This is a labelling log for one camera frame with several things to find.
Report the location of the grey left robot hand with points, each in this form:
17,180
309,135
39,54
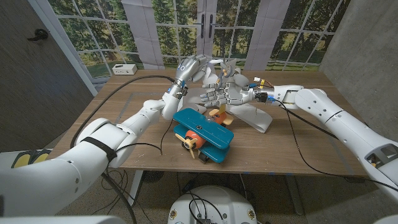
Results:
186,70

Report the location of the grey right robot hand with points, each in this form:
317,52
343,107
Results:
230,93

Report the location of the white receipt paper strip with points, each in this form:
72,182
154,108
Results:
252,115

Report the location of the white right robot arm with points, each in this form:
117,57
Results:
335,118

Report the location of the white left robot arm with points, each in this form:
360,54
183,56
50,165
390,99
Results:
93,146

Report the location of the teal orange toy plane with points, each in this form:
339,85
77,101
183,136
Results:
205,129

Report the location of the white power strip box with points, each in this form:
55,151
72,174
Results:
124,69

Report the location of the printed forest window backdrop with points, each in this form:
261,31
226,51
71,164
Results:
248,31

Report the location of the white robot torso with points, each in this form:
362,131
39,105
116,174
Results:
214,202

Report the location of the black round floor object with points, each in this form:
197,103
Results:
153,176

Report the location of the white table leg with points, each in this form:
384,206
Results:
135,189
293,196

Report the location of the yellow black floor object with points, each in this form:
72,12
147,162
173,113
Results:
21,160

